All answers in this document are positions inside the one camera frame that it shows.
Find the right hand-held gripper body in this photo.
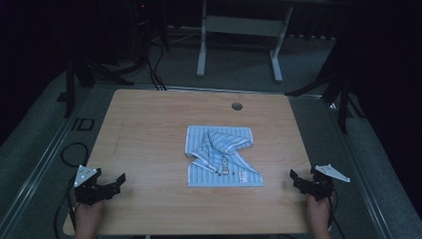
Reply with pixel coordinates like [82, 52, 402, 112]
[308, 163, 351, 202]

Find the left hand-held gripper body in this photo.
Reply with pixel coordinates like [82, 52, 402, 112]
[73, 164, 113, 206]

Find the blue striped towel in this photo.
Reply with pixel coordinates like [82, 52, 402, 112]
[184, 124, 265, 188]

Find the person's right hand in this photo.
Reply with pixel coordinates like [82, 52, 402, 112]
[305, 193, 333, 233]

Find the person's left hand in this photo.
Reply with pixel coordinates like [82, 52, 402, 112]
[73, 200, 105, 233]

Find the black metal stand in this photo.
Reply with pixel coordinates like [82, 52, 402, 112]
[56, 39, 135, 120]
[284, 49, 366, 134]

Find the left hand-held gripper cable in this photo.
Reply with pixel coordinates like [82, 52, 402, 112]
[53, 177, 81, 239]

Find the hand-held gripper cable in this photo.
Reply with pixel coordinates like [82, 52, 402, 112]
[53, 177, 81, 239]
[326, 188, 347, 239]

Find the black looped floor cable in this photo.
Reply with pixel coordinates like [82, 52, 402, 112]
[60, 141, 90, 168]

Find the right hand-held gripper cable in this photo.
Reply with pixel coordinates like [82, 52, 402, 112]
[326, 188, 347, 239]

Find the black cable bundle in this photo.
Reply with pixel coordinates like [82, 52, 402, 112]
[144, 41, 168, 92]

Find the white metal desk frame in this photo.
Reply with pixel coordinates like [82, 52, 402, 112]
[196, 0, 295, 84]

